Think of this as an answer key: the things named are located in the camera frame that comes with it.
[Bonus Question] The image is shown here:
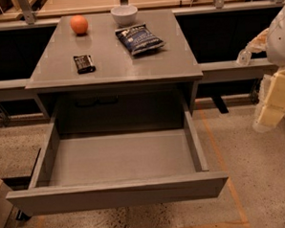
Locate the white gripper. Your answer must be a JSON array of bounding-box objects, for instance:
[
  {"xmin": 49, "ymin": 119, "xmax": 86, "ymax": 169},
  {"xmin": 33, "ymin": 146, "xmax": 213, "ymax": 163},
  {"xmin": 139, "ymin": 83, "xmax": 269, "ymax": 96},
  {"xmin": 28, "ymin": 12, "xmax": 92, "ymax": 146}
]
[{"xmin": 252, "ymin": 67, "xmax": 285, "ymax": 133}]

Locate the grey top drawer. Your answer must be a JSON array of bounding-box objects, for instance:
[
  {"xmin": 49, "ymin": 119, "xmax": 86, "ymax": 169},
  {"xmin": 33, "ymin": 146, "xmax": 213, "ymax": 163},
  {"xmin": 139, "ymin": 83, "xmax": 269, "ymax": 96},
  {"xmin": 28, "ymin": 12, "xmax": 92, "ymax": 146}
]
[{"xmin": 1, "ymin": 95, "xmax": 230, "ymax": 219}]

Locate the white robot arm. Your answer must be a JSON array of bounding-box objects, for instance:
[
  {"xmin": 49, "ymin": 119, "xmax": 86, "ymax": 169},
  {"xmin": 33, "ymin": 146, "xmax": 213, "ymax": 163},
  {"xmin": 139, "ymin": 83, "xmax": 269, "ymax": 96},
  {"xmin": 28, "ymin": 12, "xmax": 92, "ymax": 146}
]
[{"xmin": 246, "ymin": 5, "xmax": 285, "ymax": 133}]

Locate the grey drawer cabinet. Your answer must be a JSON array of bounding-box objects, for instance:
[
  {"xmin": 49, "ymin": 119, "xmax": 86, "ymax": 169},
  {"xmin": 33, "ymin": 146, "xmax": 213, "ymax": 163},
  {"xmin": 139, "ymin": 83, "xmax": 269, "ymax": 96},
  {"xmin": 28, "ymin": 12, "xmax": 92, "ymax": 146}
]
[{"xmin": 27, "ymin": 10, "xmax": 203, "ymax": 134}]

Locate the clear sanitizer bottle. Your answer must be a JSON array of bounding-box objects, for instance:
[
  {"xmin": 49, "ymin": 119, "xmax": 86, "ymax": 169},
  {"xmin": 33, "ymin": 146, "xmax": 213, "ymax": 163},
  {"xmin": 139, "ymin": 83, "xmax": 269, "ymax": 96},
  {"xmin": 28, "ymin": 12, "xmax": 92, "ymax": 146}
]
[{"xmin": 236, "ymin": 49, "xmax": 252, "ymax": 66}]

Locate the blue chip bag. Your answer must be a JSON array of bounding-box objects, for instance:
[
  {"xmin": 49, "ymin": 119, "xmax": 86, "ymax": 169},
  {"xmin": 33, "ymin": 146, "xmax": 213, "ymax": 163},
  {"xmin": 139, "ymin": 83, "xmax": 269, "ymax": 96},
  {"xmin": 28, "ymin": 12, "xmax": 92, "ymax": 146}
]
[{"xmin": 115, "ymin": 24, "xmax": 165, "ymax": 56}]

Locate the white bowl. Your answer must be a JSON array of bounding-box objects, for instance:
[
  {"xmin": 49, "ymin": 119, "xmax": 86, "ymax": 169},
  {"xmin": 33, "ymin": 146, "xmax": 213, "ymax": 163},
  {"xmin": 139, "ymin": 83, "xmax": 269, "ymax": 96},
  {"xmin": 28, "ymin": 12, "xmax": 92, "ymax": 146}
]
[{"xmin": 110, "ymin": 5, "xmax": 138, "ymax": 27}]

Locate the black snack bar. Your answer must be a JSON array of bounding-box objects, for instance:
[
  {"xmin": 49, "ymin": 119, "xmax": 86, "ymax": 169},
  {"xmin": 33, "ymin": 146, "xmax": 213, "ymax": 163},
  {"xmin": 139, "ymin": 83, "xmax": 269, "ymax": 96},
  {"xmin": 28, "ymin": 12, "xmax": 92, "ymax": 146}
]
[{"xmin": 74, "ymin": 55, "xmax": 96, "ymax": 74}]

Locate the orange fruit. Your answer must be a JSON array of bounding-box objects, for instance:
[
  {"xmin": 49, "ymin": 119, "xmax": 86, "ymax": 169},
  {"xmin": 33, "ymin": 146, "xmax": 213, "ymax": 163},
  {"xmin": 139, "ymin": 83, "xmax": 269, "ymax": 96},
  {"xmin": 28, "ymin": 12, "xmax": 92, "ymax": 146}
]
[{"xmin": 70, "ymin": 14, "xmax": 88, "ymax": 34}]

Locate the black metal stand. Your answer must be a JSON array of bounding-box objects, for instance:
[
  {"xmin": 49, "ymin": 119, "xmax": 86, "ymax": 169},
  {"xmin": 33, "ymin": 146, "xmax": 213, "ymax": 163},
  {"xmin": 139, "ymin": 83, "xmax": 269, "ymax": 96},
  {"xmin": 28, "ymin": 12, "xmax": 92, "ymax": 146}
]
[{"xmin": 15, "ymin": 211, "xmax": 31, "ymax": 221}]

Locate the cardboard box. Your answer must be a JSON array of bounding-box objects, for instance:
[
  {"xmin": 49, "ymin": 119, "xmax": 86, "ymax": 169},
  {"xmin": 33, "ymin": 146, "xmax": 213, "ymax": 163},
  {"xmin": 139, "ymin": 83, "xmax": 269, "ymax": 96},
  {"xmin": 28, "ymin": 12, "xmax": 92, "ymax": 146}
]
[{"xmin": 0, "ymin": 172, "xmax": 15, "ymax": 228}]

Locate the grey bench rail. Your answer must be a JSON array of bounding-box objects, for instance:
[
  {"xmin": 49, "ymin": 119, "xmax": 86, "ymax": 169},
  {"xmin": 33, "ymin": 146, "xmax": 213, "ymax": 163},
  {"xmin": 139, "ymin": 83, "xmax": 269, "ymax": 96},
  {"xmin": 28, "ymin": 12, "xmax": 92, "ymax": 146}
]
[{"xmin": 198, "ymin": 57, "xmax": 278, "ymax": 83}]

